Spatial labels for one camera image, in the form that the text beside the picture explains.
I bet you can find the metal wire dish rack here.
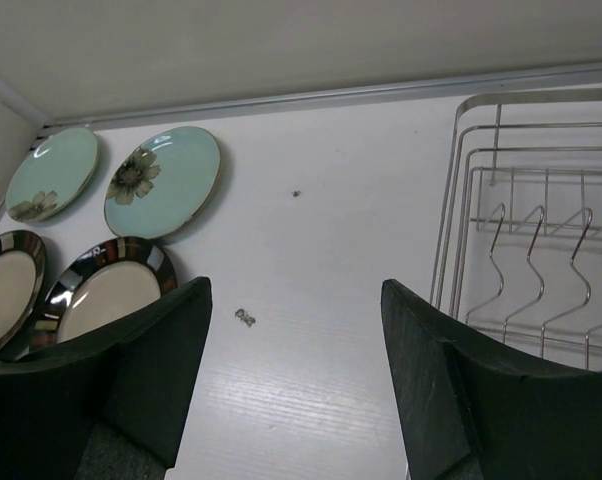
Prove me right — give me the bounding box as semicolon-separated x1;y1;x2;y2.
429;86;602;371

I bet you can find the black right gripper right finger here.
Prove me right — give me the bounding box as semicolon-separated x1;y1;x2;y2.
381;279;602;479

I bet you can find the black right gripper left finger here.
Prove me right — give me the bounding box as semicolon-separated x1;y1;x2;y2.
0;277;212;479

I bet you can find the mint green flower plate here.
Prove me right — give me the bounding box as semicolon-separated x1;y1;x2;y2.
5;127;99;223

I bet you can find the aluminium frame rail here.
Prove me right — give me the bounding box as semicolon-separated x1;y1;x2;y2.
0;59;602;241

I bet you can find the light blue flower plate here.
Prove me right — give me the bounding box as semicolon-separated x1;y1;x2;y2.
104;126;222;239

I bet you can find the brown striped rim plate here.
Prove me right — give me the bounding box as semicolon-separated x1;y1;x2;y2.
0;230;47;350
28;236;178;353

